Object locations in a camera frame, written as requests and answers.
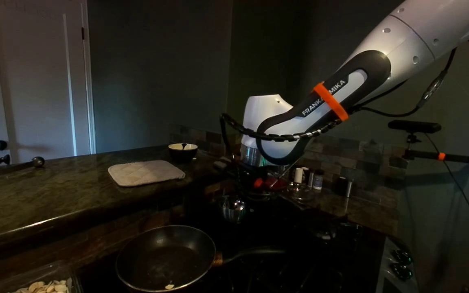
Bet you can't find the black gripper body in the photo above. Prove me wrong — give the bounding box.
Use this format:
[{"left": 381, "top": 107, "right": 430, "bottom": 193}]
[{"left": 218, "top": 154, "right": 274, "bottom": 204}]

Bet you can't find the small black bowl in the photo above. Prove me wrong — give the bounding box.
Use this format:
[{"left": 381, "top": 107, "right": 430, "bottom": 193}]
[{"left": 166, "top": 139, "right": 201, "bottom": 165}]

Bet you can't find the black stove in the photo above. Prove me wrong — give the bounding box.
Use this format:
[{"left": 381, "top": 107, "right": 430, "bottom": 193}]
[{"left": 77, "top": 188, "right": 420, "bottom": 293}]

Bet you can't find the stove knob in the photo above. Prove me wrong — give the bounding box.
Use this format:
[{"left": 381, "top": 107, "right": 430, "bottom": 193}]
[
  {"left": 391, "top": 263, "right": 416, "bottom": 281},
  {"left": 393, "top": 247, "right": 414, "bottom": 266}
]

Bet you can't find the red pot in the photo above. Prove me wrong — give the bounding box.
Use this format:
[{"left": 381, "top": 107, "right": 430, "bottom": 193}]
[{"left": 251, "top": 174, "right": 292, "bottom": 206}]

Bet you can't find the white salt shaker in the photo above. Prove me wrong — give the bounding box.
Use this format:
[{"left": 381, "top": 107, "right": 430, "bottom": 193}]
[{"left": 292, "top": 165, "right": 310, "bottom": 190}]

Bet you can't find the dark pepper shaker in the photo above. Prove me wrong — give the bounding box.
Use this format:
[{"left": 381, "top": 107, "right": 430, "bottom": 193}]
[{"left": 310, "top": 169, "right": 326, "bottom": 191}]

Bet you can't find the black frying pan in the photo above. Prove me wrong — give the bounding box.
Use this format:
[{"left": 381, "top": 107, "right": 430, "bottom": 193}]
[{"left": 114, "top": 222, "right": 290, "bottom": 293}]

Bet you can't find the white cutting board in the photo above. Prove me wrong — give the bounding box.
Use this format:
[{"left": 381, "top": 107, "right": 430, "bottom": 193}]
[{"left": 106, "top": 157, "right": 188, "bottom": 188}]

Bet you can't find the dark cup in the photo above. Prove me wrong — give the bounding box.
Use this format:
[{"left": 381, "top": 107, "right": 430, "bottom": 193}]
[{"left": 334, "top": 175, "right": 355, "bottom": 198}]

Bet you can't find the white food pieces tray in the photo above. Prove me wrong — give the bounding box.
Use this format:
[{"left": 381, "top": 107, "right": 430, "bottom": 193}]
[{"left": 8, "top": 276, "right": 75, "bottom": 293}]

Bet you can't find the dark rod with ball end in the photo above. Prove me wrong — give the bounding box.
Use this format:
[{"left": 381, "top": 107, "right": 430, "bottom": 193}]
[{"left": 0, "top": 154, "right": 47, "bottom": 174}]

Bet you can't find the white door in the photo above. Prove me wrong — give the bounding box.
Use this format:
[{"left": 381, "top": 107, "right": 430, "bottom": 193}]
[{"left": 0, "top": 0, "right": 98, "bottom": 165}]

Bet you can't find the orange strap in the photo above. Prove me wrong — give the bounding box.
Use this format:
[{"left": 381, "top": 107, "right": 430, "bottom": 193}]
[{"left": 311, "top": 79, "right": 352, "bottom": 123}]

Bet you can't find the black camera on stand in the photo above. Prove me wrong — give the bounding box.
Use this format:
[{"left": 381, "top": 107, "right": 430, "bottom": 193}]
[{"left": 388, "top": 118, "right": 443, "bottom": 144}]

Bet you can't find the thin black camera cable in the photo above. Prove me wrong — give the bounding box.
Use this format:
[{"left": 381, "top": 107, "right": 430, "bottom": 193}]
[{"left": 425, "top": 133, "right": 469, "bottom": 257}]

